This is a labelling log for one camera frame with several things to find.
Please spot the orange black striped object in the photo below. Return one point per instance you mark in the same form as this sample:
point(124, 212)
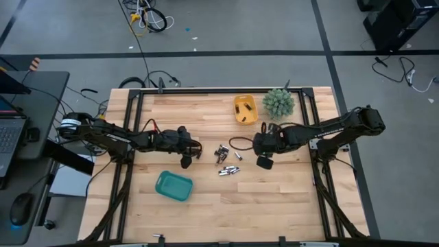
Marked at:
point(35, 64)

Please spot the white board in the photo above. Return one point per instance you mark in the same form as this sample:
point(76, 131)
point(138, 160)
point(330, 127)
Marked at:
point(68, 182)

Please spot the small black box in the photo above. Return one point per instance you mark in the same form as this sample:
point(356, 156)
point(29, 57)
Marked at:
point(33, 134)

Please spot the grey side desk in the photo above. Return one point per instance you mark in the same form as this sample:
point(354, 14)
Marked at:
point(44, 103)

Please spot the green potted succulent plant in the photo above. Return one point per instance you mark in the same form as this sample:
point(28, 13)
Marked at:
point(278, 103)

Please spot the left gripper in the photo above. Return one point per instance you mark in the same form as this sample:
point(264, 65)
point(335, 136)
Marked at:
point(175, 142)

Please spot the black computer tower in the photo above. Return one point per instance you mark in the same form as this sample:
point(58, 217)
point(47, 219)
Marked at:
point(394, 24)

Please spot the yellow plastic basket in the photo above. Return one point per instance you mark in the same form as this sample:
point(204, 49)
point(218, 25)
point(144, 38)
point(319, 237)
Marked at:
point(252, 116)

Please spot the metal table clamp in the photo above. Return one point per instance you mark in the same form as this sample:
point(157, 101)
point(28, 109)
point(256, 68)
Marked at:
point(159, 237)

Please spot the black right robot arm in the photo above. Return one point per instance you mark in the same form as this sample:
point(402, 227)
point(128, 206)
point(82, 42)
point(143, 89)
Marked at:
point(329, 132)

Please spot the black desk bar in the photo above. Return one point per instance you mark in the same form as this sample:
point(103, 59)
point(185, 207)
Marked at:
point(68, 161)

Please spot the black aluminium table frame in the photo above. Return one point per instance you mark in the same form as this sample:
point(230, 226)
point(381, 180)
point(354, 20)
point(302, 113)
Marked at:
point(223, 91)

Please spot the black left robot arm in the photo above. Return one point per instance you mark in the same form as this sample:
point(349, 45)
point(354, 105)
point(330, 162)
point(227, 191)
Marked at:
point(113, 137)

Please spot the grey laptop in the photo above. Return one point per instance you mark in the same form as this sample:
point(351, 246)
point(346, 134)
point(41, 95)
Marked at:
point(10, 137)

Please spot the teal plastic basket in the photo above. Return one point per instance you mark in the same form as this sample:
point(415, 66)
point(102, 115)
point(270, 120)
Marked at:
point(173, 187)

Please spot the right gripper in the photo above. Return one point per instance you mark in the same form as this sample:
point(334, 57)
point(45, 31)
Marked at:
point(272, 142)

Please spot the black caster wheel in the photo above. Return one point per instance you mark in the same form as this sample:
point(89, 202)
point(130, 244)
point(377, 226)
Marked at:
point(50, 224)

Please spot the black computer mouse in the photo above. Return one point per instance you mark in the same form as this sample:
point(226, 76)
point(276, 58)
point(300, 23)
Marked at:
point(21, 209)

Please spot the black monitor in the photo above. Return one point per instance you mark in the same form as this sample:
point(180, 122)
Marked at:
point(10, 85)

